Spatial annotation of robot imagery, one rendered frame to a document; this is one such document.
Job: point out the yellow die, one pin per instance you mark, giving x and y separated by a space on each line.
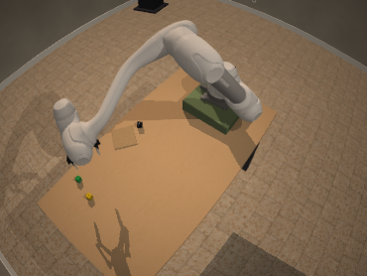
89 196

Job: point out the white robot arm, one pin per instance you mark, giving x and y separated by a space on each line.
193 54

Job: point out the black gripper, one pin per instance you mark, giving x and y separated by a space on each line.
96 147

